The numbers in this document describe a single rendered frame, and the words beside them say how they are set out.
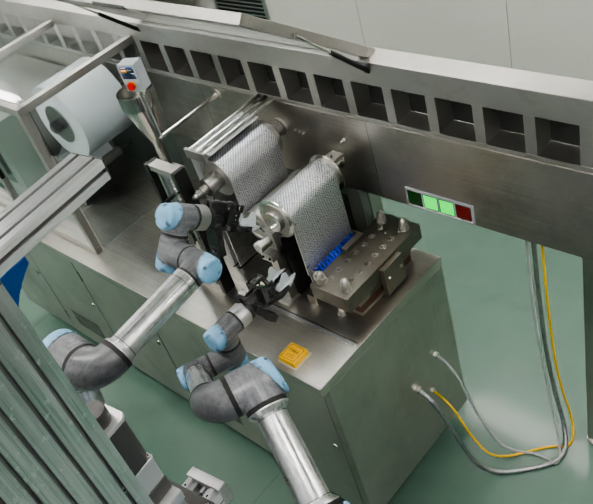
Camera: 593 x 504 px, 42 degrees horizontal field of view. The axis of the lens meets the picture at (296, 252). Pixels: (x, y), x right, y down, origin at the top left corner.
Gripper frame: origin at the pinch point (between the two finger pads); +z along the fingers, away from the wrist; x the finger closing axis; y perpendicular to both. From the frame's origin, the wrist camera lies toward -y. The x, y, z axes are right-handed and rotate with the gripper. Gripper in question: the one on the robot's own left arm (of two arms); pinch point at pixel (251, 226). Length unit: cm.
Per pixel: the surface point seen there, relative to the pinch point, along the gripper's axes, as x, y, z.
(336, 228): -4.2, 1.6, 36.5
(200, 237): 29.4, -11.6, 7.7
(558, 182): -77, 34, 29
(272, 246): 5.0, -7.6, 17.1
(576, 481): -79, -73, 117
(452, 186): -43, 25, 37
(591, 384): -77, -34, 107
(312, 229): -4.2, 0.9, 24.0
